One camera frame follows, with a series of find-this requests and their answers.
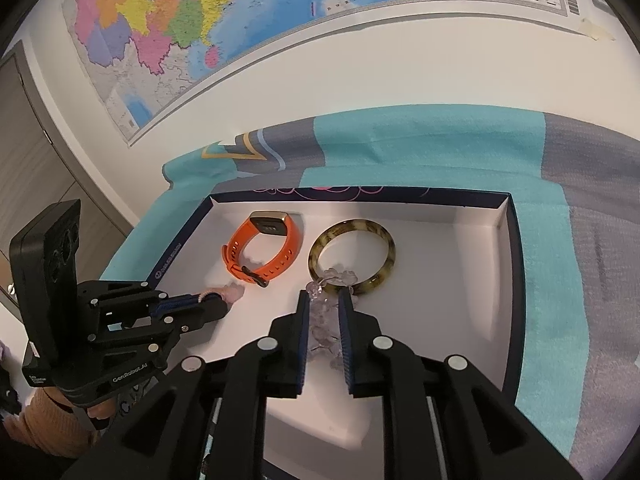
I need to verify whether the pink stone ring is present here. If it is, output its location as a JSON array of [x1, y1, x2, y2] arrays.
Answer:
[[197, 283, 245, 306]]

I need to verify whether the clear crystal bead bracelet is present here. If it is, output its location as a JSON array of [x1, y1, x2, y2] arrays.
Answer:
[[302, 268, 359, 369]]

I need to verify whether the person's left forearm sleeve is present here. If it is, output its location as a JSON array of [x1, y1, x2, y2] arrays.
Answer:
[[2, 388, 98, 458]]

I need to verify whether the orange smart watch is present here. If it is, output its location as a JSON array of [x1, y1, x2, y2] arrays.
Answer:
[[221, 210, 303, 288]]

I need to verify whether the colourful wall map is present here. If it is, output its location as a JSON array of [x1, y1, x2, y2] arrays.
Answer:
[[62, 0, 578, 143]]

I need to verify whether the person's left hand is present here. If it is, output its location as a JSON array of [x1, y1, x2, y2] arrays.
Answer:
[[87, 398, 117, 420]]

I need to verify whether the beige tape piece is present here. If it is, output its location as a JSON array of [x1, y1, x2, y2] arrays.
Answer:
[[578, 18, 615, 41]]

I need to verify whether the black camera box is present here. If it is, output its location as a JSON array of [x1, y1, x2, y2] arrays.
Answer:
[[10, 200, 81, 358]]

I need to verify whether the tortoiseshell bangle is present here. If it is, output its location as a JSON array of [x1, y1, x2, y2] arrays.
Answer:
[[307, 218, 397, 297]]

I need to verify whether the teal grey bed sheet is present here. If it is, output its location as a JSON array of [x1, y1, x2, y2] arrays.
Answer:
[[103, 105, 639, 479]]

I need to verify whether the grey wardrobe door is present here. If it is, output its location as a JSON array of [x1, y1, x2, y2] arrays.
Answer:
[[1, 42, 131, 306]]

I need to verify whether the navy shallow box tray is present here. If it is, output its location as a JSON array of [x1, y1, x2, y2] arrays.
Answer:
[[152, 186, 525, 479]]

